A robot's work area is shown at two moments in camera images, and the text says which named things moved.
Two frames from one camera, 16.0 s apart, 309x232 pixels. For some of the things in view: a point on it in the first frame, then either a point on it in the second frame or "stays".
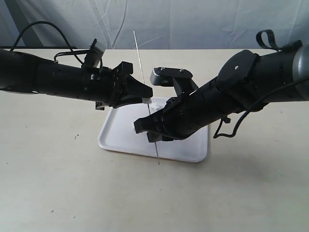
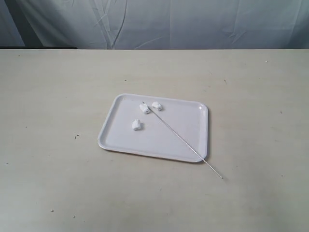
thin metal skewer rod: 144,82 -> 180,137
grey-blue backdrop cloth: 158,24 stays
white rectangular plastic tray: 119,134 stays
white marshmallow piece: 147,100 -> 144,108
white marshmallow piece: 154,106 stays
